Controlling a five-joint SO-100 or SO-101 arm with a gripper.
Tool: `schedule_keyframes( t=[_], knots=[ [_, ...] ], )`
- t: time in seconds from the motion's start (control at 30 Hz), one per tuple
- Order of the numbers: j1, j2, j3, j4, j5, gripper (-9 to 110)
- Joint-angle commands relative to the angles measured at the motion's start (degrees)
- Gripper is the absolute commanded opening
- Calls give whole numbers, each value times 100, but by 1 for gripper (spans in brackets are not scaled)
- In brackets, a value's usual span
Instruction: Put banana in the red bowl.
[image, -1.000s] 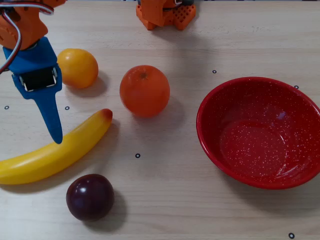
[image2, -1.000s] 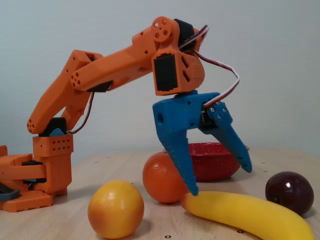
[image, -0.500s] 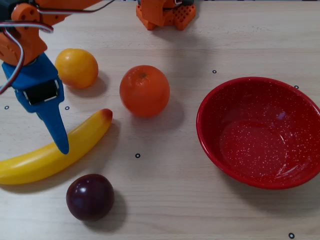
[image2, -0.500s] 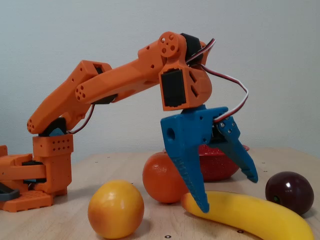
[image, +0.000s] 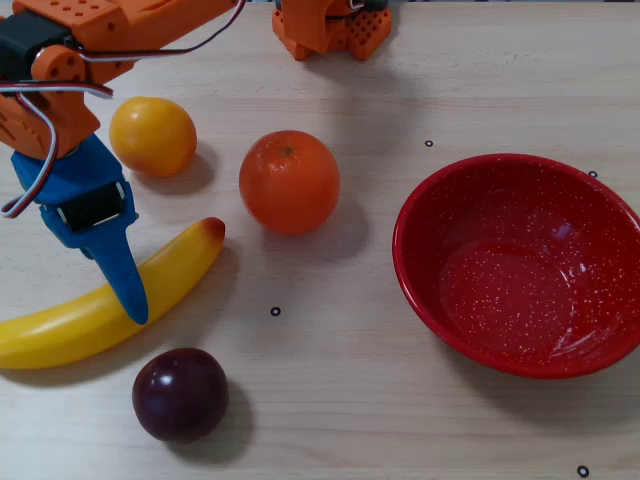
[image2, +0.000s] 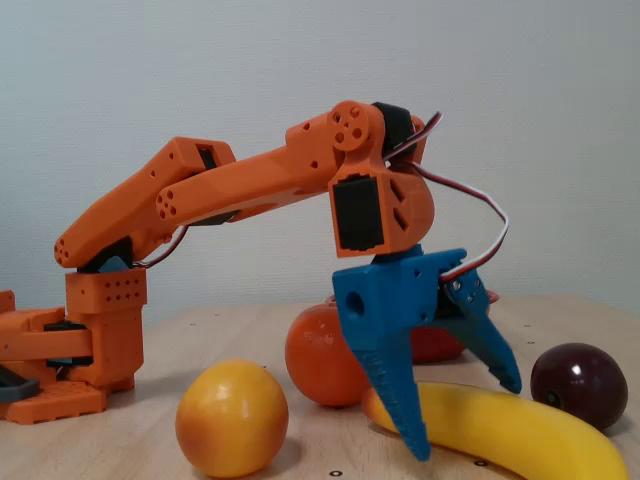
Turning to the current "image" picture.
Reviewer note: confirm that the orange fruit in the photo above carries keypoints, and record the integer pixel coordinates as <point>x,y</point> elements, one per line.
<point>289,182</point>

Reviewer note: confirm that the dark purple plum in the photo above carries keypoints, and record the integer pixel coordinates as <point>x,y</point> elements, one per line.
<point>180,395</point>

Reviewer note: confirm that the yellow-orange round fruit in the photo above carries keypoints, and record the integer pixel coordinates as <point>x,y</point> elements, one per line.
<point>155,136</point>

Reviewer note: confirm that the orange robot base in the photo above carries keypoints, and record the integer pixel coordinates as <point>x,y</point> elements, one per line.
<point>365,30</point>

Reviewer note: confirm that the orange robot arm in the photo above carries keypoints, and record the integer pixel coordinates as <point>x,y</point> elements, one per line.
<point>150,20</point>

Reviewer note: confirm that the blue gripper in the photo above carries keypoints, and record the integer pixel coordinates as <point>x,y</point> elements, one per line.
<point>75,180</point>

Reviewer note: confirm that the yellow plastic banana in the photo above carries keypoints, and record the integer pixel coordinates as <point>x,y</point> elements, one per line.
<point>60,330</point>

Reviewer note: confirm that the red speckled enamel bowl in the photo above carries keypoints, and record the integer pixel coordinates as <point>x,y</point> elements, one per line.
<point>517,265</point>

